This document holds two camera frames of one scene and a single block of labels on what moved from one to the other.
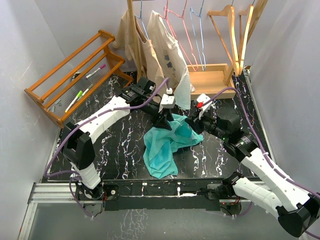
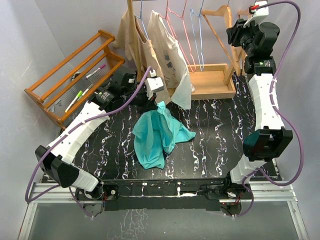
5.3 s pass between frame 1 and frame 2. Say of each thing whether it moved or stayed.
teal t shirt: moved
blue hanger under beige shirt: stayed
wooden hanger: moved
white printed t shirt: stayed
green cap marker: stayed
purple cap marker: stayed
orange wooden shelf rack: stayed
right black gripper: moved
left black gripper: moved
